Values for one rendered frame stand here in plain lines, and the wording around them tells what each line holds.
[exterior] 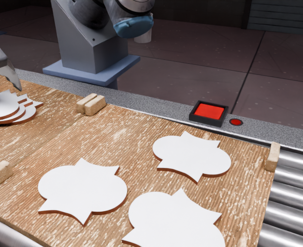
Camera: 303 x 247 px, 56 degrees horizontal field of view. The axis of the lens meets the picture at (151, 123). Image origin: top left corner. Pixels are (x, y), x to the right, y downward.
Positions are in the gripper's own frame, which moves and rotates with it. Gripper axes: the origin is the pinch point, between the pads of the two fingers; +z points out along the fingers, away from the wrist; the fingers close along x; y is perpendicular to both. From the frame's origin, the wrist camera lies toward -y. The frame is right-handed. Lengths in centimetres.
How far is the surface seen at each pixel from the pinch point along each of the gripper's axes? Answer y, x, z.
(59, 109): -10.1, -10.2, 2.3
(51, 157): -23.3, 1.7, 2.3
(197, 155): -44.7, -14.4, 1.4
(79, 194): -35.2, 5.0, 1.4
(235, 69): 51, -281, 96
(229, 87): 35, -232, 96
